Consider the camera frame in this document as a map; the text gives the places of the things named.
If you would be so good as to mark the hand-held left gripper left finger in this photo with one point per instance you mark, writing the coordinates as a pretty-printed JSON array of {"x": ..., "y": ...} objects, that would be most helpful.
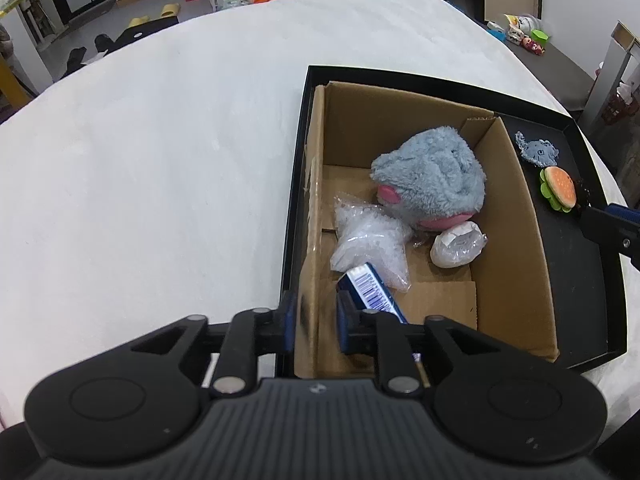
[{"x": 289, "y": 320}]

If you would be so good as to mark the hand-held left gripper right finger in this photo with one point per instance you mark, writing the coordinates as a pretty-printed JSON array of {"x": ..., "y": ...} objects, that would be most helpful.
[{"x": 344, "y": 325}]

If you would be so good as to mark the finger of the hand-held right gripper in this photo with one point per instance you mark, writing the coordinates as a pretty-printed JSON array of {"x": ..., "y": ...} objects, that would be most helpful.
[{"x": 625, "y": 212}]

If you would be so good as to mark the blue tissue pack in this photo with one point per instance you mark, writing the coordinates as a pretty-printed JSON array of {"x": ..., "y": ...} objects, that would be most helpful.
[{"x": 372, "y": 290}]

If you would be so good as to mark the burger plush toy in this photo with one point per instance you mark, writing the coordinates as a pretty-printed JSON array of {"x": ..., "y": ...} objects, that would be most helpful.
[{"x": 560, "y": 187}]

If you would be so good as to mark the black shallow tray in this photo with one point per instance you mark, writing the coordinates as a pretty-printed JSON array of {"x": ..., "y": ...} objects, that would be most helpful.
[{"x": 570, "y": 270}]

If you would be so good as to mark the clear plastic bag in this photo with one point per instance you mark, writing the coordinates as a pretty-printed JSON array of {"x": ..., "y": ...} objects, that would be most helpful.
[{"x": 372, "y": 240}]

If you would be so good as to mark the brown cardboard box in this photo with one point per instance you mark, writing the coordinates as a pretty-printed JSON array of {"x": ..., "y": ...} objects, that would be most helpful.
[{"x": 510, "y": 270}]

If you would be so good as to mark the white ball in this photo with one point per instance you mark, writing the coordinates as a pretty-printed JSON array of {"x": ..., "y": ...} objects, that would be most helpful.
[{"x": 457, "y": 245}]

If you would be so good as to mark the large grey plush toy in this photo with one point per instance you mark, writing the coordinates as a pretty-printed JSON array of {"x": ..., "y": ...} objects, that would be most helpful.
[{"x": 430, "y": 175}]

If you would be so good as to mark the small dark plush toy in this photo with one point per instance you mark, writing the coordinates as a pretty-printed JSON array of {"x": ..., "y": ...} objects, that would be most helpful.
[{"x": 584, "y": 192}]

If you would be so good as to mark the small grey whale plush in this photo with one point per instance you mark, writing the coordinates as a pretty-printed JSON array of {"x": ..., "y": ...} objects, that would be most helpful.
[{"x": 540, "y": 152}]

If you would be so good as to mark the red basket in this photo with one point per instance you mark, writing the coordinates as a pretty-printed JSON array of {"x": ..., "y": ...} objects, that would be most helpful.
[{"x": 622, "y": 105}]

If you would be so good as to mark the black top desk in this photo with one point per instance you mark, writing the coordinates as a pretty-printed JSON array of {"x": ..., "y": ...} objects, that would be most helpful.
[{"x": 607, "y": 70}]

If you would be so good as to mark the dark floor mat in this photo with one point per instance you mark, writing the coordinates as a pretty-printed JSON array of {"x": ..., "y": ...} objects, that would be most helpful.
[{"x": 565, "y": 75}]

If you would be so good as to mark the red toy figurine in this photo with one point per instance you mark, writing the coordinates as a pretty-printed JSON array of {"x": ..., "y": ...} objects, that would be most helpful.
[{"x": 534, "y": 46}]

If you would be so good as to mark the green cup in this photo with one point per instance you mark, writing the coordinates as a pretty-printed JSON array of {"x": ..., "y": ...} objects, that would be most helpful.
[{"x": 540, "y": 36}]

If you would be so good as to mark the beige toy figurine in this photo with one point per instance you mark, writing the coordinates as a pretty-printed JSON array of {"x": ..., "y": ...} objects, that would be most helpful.
[{"x": 515, "y": 36}]

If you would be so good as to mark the pale green bag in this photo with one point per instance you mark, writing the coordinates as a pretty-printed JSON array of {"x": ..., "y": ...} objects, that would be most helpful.
[{"x": 235, "y": 3}]

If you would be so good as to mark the yellow slipper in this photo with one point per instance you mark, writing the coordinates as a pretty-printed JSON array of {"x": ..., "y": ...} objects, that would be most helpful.
[
  {"x": 170, "y": 10},
  {"x": 139, "y": 22}
]

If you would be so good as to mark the black shoe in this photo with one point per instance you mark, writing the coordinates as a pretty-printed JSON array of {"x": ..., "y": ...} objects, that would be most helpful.
[
  {"x": 76, "y": 60},
  {"x": 103, "y": 41}
]

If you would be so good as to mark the yellow legged table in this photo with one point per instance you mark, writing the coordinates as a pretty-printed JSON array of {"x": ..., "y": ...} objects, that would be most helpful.
[{"x": 20, "y": 35}]

